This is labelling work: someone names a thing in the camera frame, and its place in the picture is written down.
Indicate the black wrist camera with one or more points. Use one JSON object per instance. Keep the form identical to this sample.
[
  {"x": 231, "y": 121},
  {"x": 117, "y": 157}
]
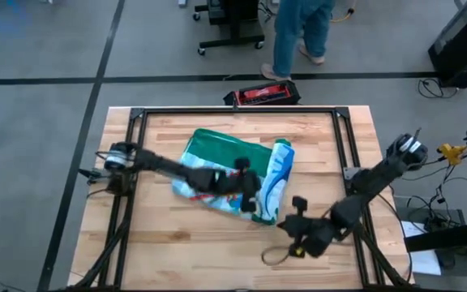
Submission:
[
  {"x": 298, "y": 250},
  {"x": 241, "y": 163}
]

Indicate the white paper sheet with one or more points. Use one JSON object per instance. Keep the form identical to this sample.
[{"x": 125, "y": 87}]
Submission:
[{"x": 426, "y": 261}]

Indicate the black cabinet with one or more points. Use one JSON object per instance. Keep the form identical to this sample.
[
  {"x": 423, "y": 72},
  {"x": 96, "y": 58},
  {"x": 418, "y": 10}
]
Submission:
[{"x": 464, "y": 44}]

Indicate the small white box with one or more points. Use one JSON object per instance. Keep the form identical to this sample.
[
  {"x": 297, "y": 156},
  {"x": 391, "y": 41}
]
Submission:
[{"x": 182, "y": 3}]

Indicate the yellow clamp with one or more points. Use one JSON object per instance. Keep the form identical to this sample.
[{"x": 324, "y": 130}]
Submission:
[{"x": 452, "y": 153}]

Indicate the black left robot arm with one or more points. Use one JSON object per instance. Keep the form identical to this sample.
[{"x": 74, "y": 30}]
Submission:
[{"x": 164, "y": 166}]

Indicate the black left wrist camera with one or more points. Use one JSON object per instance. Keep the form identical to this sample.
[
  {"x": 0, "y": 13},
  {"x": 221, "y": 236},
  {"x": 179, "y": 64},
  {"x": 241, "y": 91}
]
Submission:
[{"x": 241, "y": 163}]

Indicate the black aluminium table frame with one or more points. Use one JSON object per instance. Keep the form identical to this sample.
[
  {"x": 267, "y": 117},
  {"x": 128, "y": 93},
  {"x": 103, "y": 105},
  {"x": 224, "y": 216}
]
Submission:
[{"x": 237, "y": 110}]

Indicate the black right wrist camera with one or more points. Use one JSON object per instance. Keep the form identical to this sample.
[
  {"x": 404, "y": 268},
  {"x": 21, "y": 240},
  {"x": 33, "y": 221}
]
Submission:
[{"x": 298, "y": 250}]

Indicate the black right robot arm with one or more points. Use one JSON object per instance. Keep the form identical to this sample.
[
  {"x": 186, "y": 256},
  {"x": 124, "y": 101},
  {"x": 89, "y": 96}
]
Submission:
[{"x": 371, "y": 178}]

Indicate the dinosaur print towel green back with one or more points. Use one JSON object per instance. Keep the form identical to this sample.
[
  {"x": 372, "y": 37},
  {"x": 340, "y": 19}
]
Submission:
[{"x": 225, "y": 150}]

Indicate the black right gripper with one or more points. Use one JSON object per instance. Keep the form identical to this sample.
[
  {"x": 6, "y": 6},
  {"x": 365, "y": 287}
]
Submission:
[{"x": 318, "y": 239}]

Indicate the person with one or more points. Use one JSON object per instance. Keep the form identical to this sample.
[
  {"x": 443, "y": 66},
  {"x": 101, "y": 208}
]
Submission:
[{"x": 294, "y": 32}]

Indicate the black rolling monitor stand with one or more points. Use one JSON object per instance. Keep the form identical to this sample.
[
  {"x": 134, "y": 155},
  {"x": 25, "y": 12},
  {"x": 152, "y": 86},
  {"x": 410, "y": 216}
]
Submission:
[{"x": 237, "y": 32}]

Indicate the red black equipment case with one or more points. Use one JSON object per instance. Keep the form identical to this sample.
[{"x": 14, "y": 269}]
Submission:
[{"x": 264, "y": 94}]

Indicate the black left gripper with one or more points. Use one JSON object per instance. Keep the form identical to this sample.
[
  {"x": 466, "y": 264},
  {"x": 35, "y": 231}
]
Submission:
[{"x": 233, "y": 184}]

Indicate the black desk bar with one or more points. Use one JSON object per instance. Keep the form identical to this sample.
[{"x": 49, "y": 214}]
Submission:
[{"x": 448, "y": 237}]

